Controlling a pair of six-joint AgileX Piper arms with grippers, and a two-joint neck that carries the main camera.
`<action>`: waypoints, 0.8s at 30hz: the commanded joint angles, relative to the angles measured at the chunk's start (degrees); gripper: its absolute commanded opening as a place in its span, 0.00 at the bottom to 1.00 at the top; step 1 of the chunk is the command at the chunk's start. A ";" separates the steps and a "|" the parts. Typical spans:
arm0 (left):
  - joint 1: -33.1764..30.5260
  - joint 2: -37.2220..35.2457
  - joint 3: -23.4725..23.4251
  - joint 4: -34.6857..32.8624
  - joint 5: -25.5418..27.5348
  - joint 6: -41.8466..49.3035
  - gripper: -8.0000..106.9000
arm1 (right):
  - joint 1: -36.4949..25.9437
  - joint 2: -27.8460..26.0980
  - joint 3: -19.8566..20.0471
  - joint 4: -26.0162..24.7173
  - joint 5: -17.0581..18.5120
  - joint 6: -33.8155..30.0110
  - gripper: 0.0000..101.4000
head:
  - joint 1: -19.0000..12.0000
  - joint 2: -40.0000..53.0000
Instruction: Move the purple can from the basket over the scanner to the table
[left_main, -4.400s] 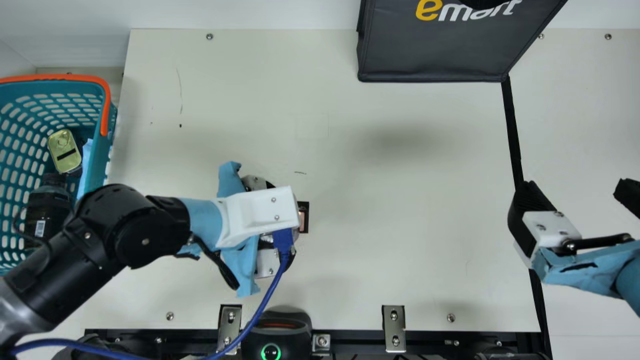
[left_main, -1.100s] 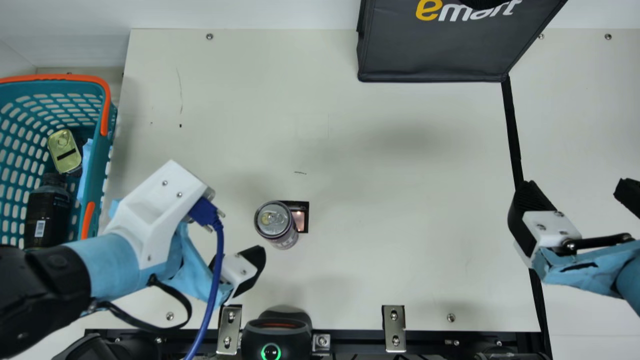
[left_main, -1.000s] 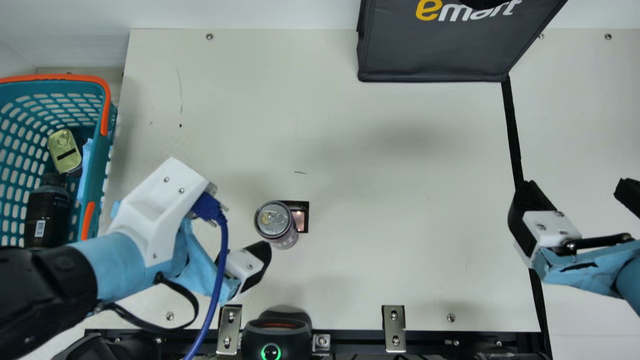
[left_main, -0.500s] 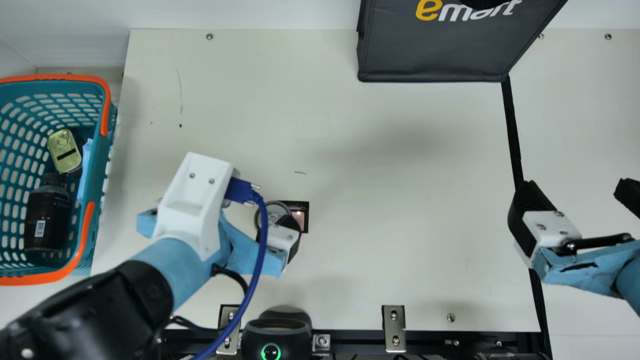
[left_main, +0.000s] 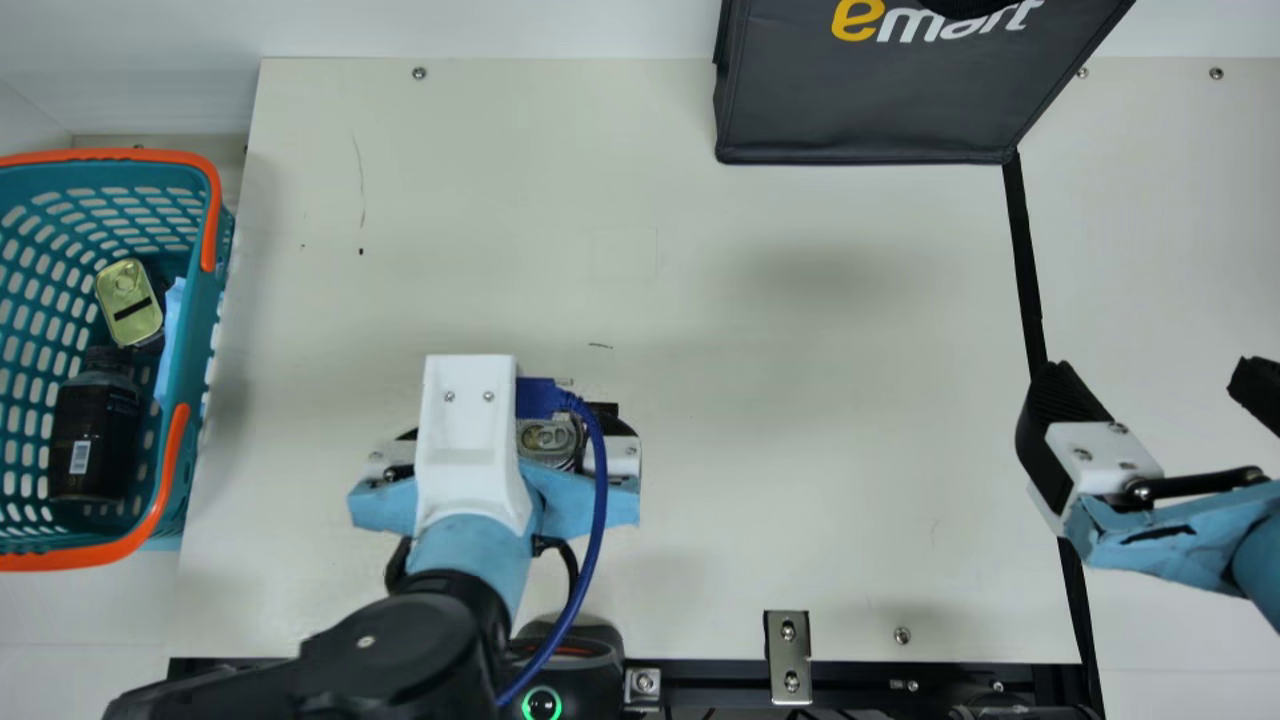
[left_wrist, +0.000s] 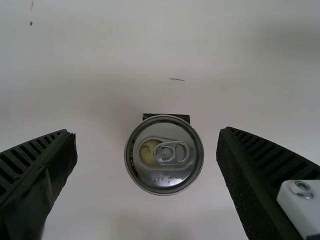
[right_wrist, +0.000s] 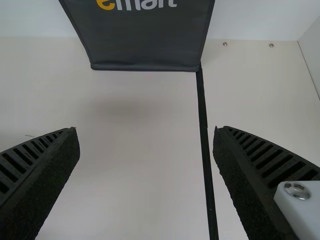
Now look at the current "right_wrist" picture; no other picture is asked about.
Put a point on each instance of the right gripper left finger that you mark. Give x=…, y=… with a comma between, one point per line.
x=37, y=175

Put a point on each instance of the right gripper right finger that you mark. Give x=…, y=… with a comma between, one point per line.
x=255, y=180

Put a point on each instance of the black strip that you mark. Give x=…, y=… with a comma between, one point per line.
x=206, y=150

